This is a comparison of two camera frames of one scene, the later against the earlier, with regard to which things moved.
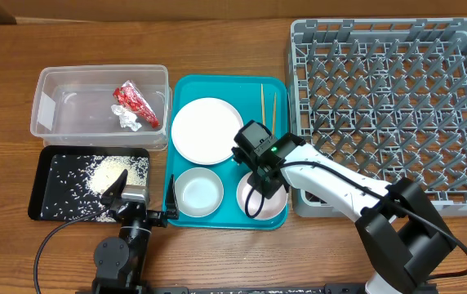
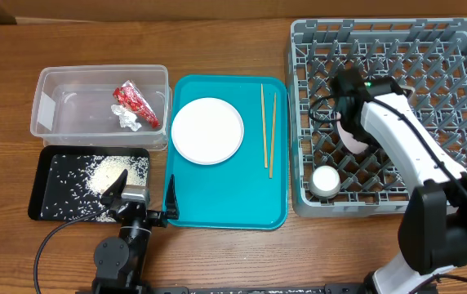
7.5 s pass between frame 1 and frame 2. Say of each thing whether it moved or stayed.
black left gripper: stayed
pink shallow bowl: moved
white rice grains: stayed
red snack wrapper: stayed
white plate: stayed
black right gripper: moved
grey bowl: moved
